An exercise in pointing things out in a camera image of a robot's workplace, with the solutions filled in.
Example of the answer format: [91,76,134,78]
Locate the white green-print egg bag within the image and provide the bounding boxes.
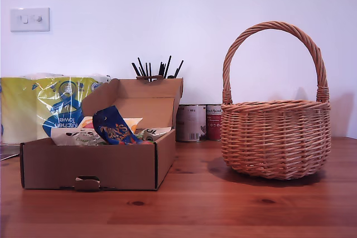
[51,123,105,147]
[135,127,171,142]

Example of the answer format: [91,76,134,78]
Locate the red yellow Maltesers bunnies bag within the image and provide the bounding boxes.
[79,116,143,135]

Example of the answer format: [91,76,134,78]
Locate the blue chocolate orange egg bag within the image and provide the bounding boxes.
[92,105,144,145]

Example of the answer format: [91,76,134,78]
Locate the brown cardboard box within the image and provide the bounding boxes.
[19,77,184,193]

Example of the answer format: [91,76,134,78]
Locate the white tin can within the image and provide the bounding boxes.
[175,104,207,143]

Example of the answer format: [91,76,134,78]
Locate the red tin can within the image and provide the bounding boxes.
[205,104,223,141]

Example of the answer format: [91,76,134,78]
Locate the kitchen towel roll pack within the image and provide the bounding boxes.
[0,72,112,145]

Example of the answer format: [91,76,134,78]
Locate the woven wicker basket with handle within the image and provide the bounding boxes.
[220,21,332,181]

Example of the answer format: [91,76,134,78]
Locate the white wall switch plate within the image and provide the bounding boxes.
[10,7,51,33]

